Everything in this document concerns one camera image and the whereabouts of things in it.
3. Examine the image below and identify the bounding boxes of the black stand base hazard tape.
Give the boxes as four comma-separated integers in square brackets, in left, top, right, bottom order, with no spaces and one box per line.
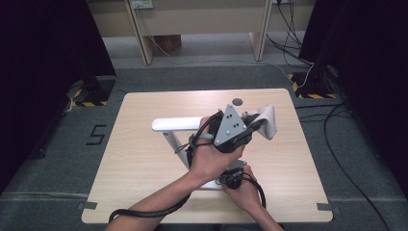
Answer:
[287,64,339,100]
[65,75,116,109]

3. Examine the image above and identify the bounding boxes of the brown cardboard box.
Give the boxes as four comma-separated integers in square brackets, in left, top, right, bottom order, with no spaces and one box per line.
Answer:
[153,34,183,54]

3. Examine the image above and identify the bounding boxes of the person's right hand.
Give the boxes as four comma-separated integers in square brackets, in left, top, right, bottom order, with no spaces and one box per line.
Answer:
[220,165,263,214]

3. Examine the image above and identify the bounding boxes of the long black floor cable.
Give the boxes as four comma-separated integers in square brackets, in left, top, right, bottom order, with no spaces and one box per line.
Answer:
[294,100,392,231]

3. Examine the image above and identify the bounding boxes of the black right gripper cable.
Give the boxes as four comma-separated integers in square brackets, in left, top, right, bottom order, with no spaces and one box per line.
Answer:
[240,172,268,210]

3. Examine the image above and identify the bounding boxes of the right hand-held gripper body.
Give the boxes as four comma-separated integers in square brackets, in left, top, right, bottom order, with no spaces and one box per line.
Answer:
[217,160,248,191]

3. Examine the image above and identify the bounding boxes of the beige wooden desk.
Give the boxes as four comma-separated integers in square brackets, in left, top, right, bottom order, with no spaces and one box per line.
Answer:
[86,0,317,66]

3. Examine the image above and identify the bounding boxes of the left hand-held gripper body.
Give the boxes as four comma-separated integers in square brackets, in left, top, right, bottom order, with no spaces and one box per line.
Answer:
[207,103,255,154]

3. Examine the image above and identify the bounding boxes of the black cable bundle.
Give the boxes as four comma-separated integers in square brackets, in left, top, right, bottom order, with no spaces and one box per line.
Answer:
[265,0,314,67]

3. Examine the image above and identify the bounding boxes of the grey tape piece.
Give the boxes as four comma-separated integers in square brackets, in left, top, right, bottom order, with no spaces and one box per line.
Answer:
[77,201,98,212]
[316,202,342,216]

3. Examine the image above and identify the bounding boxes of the dark curtain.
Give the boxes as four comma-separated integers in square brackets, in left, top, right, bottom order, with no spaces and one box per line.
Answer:
[0,0,116,194]
[297,0,408,194]

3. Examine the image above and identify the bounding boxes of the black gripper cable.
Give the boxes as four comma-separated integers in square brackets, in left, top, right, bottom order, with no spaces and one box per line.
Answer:
[108,110,225,224]
[240,172,268,210]

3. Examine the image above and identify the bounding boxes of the person's left hand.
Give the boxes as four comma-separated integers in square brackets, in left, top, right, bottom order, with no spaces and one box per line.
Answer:
[187,116,246,188]

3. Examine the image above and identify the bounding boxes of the white power socket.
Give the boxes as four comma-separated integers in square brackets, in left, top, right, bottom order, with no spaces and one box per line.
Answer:
[129,0,155,11]

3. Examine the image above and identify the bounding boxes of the white desk lamp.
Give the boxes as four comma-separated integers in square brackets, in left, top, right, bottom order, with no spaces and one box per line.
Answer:
[151,109,258,192]

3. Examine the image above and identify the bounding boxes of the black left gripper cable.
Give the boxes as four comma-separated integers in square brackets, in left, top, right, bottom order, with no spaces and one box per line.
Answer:
[108,110,225,224]

